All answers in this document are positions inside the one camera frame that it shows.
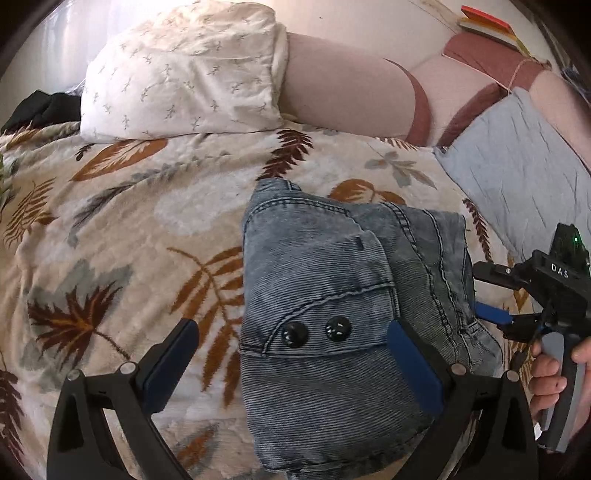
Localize light blue pillow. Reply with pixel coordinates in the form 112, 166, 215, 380
434, 87, 591, 278

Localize black cloth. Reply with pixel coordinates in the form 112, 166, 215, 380
0, 91, 84, 132

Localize cream leaf-print blanket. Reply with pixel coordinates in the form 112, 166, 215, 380
0, 121, 536, 480

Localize pink bolster cushion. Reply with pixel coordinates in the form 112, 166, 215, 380
277, 31, 432, 146

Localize red book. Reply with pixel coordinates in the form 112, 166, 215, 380
461, 6, 517, 37

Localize white book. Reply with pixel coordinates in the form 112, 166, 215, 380
457, 18, 514, 46

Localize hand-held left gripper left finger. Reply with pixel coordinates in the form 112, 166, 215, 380
46, 318, 199, 480

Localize blue crumpled cloth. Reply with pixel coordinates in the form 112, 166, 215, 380
561, 65, 591, 108

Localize blue denim pants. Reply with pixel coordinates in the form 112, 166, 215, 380
239, 178, 504, 472

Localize person's right hand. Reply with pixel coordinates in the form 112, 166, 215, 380
530, 339, 591, 425

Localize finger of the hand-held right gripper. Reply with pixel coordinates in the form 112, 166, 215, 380
475, 302, 552, 342
473, 261, 536, 291

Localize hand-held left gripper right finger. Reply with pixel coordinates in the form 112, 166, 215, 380
387, 319, 539, 480

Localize yellow book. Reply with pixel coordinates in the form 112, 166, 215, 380
507, 31, 533, 57

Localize pink and maroon pillow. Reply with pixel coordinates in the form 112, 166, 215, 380
409, 34, 591, 158

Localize white leaf-print pillow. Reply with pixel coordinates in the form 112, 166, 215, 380
79, 2, 289, 141

